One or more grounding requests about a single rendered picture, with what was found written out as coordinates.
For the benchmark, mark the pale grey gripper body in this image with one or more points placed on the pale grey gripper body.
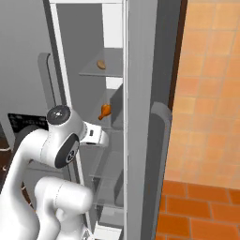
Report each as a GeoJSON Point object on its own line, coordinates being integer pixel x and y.
{"type": "Point", "coordinates": [104, 138]}

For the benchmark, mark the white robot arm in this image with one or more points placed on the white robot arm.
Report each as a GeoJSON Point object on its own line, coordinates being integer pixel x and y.
{"type": "Point", "coordinates": [59, 193]}

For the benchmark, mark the tan sweet potato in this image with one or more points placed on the tan sweet potato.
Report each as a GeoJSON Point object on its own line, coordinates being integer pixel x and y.
{"type": "Point", "coordinates": [101, 64]}

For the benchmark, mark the glass fridge shelf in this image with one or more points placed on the glass fridge shelf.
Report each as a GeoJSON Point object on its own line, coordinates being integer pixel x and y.
{"type": "Point", "coordinates": [108, 123]}
{"type": "Point", "coordinates": [109, 168]}
{"type": "Point", "coordinates": [106, 67]}

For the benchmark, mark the grey fridge door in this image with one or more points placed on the grey fridge door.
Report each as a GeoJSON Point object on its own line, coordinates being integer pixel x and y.
{"type": "Point", "coordinates": [22, 47]}
{"type": "Point", "coordinates": [140, 93]}

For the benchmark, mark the grey fridge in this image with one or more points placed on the grey fridge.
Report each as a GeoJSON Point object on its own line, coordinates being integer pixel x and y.
{"type": "Point", "coordinates": [84, 37]}

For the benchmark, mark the dark brown cabinet side panel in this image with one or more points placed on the dark brown cabinet side panel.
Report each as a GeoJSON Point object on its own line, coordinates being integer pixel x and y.
{"type": "Point", "coordinates": [178, 47]}

